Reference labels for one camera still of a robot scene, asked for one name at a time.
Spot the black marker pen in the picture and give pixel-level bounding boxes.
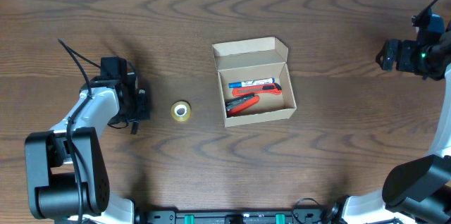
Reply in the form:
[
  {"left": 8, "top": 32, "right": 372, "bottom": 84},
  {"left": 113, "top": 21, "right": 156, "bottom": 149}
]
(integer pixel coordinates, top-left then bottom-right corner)
[{"left": 130, "top": 121, "right": 139, "bottom": 135}]

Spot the blue marker pen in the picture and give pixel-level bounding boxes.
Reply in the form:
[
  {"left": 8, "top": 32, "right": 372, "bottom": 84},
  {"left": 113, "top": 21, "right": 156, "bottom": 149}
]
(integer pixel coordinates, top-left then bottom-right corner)
[{"left": 228, "top": 77, "right": 275, "bottom": 89}]

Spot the red stapler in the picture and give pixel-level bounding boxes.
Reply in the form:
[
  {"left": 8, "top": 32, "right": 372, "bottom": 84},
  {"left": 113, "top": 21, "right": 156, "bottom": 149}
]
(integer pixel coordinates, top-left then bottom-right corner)
[{"left": 225, "top": 94, "right": 260, "bottom": 117}]

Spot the red utility knife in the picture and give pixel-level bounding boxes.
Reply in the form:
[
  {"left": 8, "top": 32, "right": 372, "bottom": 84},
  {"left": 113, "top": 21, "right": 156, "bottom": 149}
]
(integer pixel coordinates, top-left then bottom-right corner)
[{"left": 232, "top": 83, "right": 282, "bottom": 97}]

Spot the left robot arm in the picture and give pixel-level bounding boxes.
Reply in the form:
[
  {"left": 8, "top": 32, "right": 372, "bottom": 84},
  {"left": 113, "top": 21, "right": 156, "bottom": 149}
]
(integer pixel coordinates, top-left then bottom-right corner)
[{"left": 25, "top": 73, "right": 149, "bottom": 223}]

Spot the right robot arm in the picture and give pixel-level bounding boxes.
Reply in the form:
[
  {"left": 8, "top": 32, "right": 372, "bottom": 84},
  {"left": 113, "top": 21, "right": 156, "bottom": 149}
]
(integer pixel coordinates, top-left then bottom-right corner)
[{"left": 328, "top": 14, "right": 450, "bottom": 223}]

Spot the yellow tape roll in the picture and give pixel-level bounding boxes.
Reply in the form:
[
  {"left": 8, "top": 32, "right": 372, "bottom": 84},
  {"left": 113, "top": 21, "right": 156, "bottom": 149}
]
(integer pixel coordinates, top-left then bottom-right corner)
[{"left": 171, "top": 101, "right": 191, "bottom": 122}]

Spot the open cardboard box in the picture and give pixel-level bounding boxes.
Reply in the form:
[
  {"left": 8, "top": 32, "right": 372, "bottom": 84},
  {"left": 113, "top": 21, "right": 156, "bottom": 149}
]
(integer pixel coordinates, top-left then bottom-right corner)
[{"left": 212, "top": 37, "right": 297, "bottom": 127}]

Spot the black mounting rail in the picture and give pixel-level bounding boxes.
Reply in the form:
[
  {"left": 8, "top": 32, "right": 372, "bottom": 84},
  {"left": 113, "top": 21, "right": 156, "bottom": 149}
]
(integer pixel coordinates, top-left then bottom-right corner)
[{"left": 134, "top": 207, "right": 333, "bottom": 224}]

